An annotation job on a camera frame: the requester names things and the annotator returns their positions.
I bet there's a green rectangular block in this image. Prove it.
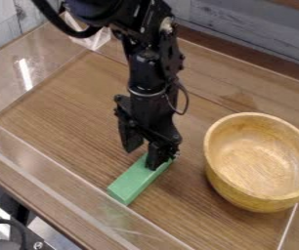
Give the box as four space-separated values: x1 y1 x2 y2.
107 154 174 205

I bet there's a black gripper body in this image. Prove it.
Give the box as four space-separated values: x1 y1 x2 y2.
115 89 182 151

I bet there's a black metal bracket with bolt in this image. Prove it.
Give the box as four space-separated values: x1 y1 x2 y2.
10 219 56 250

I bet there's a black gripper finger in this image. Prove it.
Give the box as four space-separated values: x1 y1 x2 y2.
147 142 178 171
119 120 144 153

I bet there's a clear acrylic corner bracket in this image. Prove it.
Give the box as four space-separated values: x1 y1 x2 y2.
64 12 112 51

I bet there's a black cable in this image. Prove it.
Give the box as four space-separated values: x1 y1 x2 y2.
0 219 30 250

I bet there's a light wooden bowl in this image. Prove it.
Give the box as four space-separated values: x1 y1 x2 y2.
205 112 299 213

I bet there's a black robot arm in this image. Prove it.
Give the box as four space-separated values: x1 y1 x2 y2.
66 0 186 170

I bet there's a clear acrylic front wall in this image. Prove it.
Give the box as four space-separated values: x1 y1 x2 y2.
0 126 195 250

